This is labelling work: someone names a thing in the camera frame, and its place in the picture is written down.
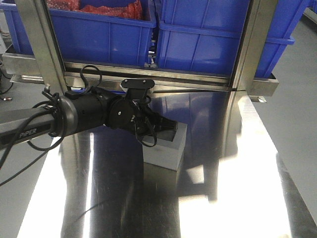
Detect blue bin with red contents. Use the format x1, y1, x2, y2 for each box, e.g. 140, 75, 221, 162
49, 0, 157, 66

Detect red bubble wrap bag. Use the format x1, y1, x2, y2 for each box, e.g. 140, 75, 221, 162
46, 0, 143, 20

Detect gray square foam base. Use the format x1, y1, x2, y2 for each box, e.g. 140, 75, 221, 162
142, 122, 187, 171

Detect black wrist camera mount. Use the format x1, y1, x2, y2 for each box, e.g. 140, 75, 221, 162
120, 79, 155, 103

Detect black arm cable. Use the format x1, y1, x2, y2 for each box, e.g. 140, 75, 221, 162
0, 64, 158, 186

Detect blue plastic bin right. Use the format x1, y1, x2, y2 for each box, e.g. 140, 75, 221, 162
155, 0, 309, 78

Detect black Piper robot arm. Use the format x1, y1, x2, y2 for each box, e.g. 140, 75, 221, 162
0, 89, 178, 149

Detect stainless steel shelf rack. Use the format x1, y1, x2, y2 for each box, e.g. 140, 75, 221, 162
3, 0, 278, 101

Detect black floor cable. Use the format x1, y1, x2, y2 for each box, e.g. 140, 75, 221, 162
0, 66, 14, 102

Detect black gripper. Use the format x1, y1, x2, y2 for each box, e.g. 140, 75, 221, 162
107, 98, 178, 136

